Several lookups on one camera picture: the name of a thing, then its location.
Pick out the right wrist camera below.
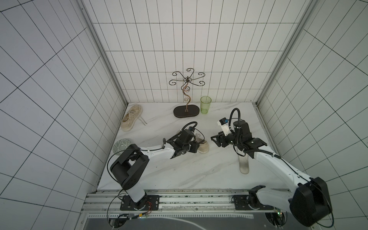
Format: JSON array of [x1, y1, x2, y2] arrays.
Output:
[[218, 117, 232, 136]]

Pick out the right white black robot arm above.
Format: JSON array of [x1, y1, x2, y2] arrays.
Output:
[[211, 108, 334, 227]]

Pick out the green translucent plastic cup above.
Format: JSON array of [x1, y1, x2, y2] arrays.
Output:
[[200, 96, 212, 114]]

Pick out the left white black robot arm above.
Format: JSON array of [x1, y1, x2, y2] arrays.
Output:
[[107, 121, 204, 211]]

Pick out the copper wire jewelry stand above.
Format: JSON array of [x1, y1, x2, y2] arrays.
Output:
[[169, 68, 206, 118]]

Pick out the aluminium rail frame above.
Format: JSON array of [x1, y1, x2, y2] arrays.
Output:
[[78, 189, 293, 226]]

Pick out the beige lace sneaker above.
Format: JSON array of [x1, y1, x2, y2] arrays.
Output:
[[120, 104, 147, 132], [176, 130, 210, 154]]

